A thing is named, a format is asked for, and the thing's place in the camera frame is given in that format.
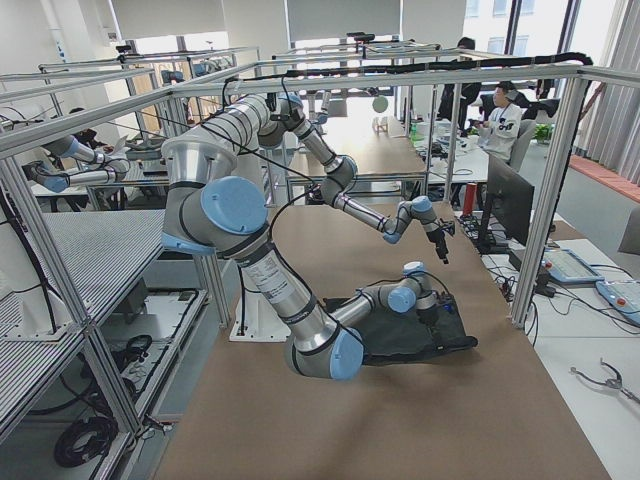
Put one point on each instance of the seated person white hoodie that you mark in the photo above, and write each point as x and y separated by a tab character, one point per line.
498	134

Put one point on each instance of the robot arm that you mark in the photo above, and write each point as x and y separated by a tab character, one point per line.
265	119
211	211

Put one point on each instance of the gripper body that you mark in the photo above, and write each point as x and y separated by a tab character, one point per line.
435	238
426	315

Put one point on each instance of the red cylinder bottle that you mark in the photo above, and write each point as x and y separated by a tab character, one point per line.
469	199

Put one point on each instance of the black printed t-shirt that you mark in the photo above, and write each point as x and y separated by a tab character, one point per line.
403	338

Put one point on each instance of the aluminium cage frame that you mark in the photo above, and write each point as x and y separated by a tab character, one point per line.
28	255

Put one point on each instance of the black computer monitor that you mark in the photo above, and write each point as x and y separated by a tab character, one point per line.
509	199

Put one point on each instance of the metal grabber tool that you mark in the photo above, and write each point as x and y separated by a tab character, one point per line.
614	383

